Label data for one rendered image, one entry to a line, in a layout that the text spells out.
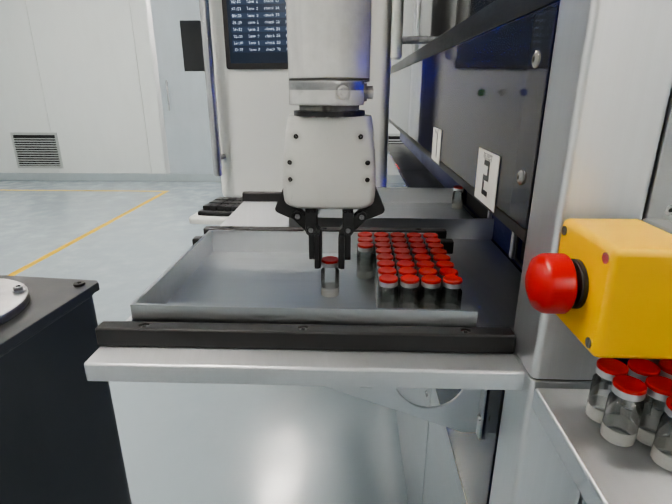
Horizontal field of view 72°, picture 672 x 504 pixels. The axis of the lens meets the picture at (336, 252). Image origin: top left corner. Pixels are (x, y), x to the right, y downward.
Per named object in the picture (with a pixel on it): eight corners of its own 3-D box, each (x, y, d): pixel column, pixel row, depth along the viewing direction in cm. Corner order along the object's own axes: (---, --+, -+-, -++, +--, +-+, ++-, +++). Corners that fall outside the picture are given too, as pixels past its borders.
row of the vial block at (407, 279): (403, 262, 66) (404, 231, 65) (419, 321, 50) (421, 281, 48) (388, 262, 67) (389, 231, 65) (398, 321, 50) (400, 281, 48)
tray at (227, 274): (433, 255, 70) (435, 232, 69) (474, 343, 46) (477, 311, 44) (211, 251, 72) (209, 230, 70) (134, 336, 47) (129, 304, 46)
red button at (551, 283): (570, 298, 33) (579, 245, 32) (597, 325, 29) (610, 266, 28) (516, 297, 33) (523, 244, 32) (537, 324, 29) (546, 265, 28)
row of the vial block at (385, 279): (387, 262, 67) (388, 231, 65) (398, 321, 50) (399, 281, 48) (372, 262, 67) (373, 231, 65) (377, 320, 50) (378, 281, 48)
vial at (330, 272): (339, 291, 57) (339, 258, 56) (338, 298, 55) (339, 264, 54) (321, 290, 57) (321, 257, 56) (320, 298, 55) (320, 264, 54)
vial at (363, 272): (372, 273, 62) (373, 241, 61) (373, 280, 60) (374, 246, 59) (356, 273, 63) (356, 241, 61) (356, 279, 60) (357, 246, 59)
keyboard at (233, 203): (355, 208, 129) (355, 199, 128) (348, 221, 116) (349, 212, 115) (218, 203, 135) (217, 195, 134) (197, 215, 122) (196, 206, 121)
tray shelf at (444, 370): (453, 206, 107) (453, 198, 107) (612, 392, 41) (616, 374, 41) (247, 204, 109) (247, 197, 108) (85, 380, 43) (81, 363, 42)
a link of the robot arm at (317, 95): (372, 80, 52) (371, 109, 53) (293, 81, 52) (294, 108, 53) (375, 79, 44) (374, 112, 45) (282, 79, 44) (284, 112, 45)
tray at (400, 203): (458, 203, 102) (460, 187, 101) (492, 239, 77) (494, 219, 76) (304, 202, 103) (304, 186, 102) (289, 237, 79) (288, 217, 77)
